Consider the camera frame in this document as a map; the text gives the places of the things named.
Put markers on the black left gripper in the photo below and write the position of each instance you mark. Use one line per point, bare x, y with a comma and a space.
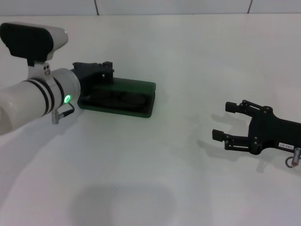
87, 69

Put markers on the black glasses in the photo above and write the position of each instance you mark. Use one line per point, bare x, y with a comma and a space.
117, 98

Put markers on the green glasses case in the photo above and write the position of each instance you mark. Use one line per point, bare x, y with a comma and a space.
136, 87

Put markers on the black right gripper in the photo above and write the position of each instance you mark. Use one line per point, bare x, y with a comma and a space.
275, 131

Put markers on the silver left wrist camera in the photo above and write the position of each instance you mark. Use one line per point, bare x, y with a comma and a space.
26, 40

